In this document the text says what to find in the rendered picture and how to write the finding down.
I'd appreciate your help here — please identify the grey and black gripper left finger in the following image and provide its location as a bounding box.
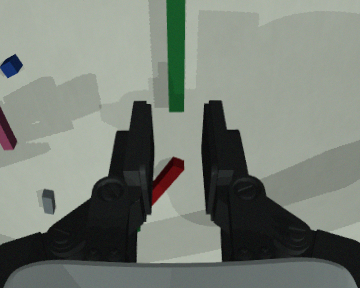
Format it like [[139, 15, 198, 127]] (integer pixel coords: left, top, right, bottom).
[[0, 101, 155, 288]]

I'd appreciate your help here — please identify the small blue block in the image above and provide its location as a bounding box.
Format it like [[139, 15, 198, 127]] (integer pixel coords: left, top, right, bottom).
[[0, 54, 23, 78]]

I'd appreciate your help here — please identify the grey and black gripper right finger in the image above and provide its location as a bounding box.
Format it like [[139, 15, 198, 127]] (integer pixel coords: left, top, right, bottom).
[[201, 100, 360, 288]]

